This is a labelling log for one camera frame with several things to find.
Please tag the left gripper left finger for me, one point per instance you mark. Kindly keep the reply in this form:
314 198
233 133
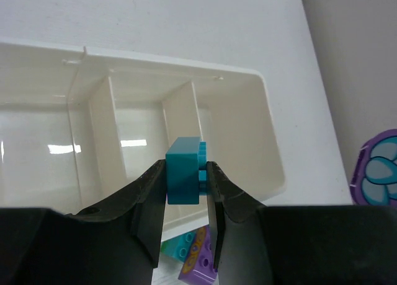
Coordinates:
122 231

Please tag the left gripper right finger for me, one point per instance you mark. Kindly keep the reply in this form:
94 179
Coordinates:
236 231

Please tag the teal lego brick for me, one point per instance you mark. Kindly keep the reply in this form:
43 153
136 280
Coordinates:
179 247
186 174

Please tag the purple curved lego brick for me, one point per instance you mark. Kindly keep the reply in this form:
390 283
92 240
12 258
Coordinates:
374 177

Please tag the teal lego brick on table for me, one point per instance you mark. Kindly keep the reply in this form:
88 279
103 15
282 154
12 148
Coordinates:
179 247

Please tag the purple lego brick on table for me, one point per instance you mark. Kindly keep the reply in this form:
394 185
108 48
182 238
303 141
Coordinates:
198 268

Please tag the white three-compartment tray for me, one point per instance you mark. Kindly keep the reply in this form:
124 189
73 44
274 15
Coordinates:
78 123

